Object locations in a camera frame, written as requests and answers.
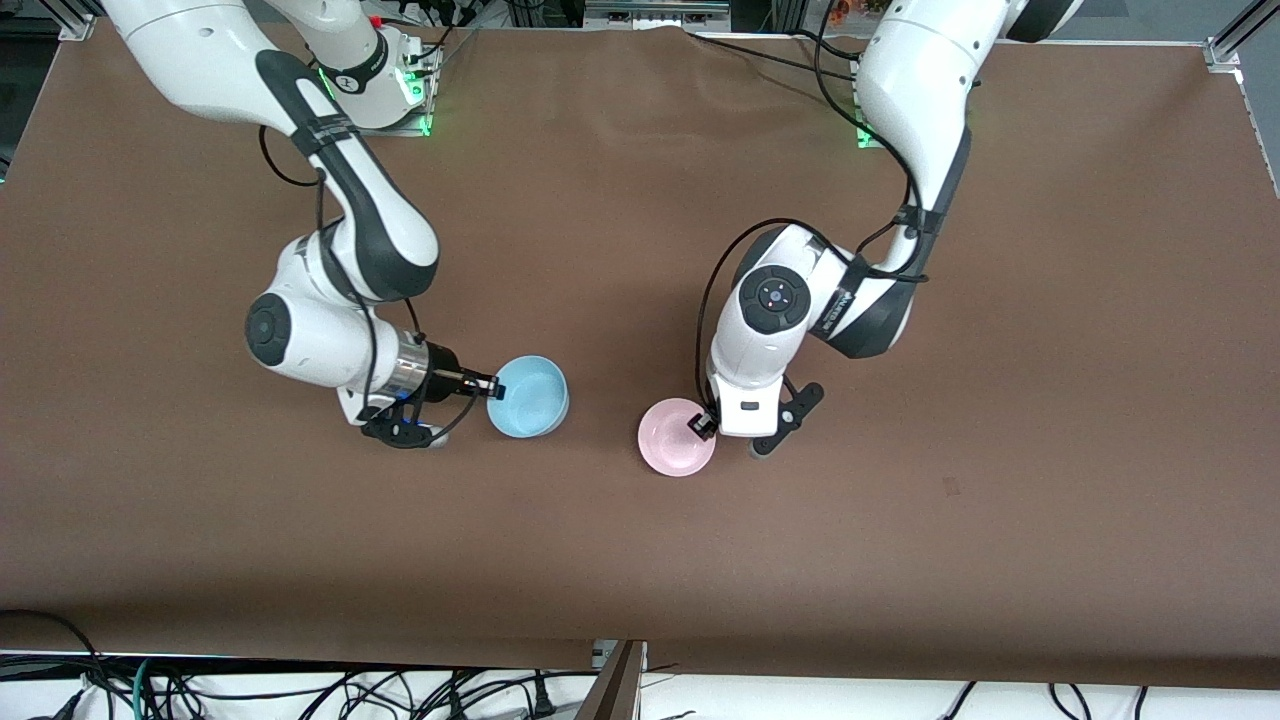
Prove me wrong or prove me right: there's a pink plastic bowl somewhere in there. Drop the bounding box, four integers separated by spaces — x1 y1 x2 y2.
637 397 718 478

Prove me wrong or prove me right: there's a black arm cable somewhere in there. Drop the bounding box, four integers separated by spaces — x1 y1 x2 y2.
697 0 986 401
258 122 479 448

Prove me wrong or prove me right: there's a grey metal rack bar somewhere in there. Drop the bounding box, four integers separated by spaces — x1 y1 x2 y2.
585 0 731 31

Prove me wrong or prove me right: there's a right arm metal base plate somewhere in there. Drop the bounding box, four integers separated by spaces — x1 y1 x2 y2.
330 28 443 138

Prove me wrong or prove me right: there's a dark camera stand post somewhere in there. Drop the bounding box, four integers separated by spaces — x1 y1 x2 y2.
575 640 648 720

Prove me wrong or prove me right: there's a brown table cover sheet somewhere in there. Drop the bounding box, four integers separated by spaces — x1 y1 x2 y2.
0 25 1280 691

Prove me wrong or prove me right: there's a black power cable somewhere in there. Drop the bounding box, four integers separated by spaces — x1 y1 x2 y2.
690 33 861 81

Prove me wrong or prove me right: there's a light blue plastic bowl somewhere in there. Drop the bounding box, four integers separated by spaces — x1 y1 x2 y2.
486 355 571 439

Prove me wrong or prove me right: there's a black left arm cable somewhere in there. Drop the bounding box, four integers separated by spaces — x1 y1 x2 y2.
697 0 986 401

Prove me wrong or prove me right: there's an aluminium frame profile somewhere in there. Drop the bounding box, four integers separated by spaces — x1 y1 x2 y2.
1205 0 1280 73
55 0 101 43

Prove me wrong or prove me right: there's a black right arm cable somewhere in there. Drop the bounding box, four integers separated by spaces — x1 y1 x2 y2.
258 122 479 448

